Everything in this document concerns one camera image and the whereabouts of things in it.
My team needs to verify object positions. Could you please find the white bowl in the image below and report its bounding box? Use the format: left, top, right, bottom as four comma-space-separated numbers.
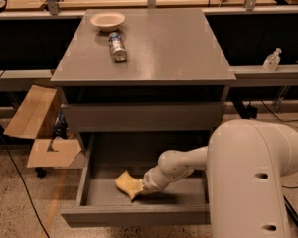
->
90, 12, 125, 33

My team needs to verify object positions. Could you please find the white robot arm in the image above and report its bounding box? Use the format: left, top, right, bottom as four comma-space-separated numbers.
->
132, 119, 298, 238

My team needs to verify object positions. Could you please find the clear sanitizer bottle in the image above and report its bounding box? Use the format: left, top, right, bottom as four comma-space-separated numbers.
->
263, 48, 282, 71

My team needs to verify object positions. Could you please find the black floor cable left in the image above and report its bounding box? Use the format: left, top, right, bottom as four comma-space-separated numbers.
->
0, 112, 54, 238

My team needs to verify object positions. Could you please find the grey drawer cabinet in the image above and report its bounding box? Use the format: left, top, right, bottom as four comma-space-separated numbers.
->
52, 8, 235, 147

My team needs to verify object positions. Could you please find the open cardboard box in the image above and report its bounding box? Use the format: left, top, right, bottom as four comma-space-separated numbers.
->
4, 85, 85, 169

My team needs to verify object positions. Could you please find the black power adapter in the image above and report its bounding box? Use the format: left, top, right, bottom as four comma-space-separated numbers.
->
241, 104, 257, 119

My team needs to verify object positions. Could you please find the open grey middle drawer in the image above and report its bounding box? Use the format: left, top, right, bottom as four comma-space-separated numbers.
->
61, 131, 210, 227

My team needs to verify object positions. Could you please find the closed grey top drawer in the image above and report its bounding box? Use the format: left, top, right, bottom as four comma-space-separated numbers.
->
62, 102, 223, 132

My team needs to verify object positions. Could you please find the black floor cable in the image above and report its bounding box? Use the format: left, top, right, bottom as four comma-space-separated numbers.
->
0, 112, 54, 238
259, 99, 298, 124

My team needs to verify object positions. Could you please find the black floor cable right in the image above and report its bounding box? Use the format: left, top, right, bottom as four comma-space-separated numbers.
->
259, 99, 298, 124

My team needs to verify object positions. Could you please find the yellow sponge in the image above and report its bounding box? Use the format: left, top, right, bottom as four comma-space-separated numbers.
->
115, 171, 145, 200

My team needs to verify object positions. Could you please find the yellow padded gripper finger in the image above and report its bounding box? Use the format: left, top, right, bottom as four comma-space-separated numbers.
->
131, 188, 149, 201

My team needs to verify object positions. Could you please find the black stand leg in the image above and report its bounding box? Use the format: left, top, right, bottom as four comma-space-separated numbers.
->
282, 185, 298, 238

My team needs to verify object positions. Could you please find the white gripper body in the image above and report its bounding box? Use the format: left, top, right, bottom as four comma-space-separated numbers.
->
143, 167, 176, 191

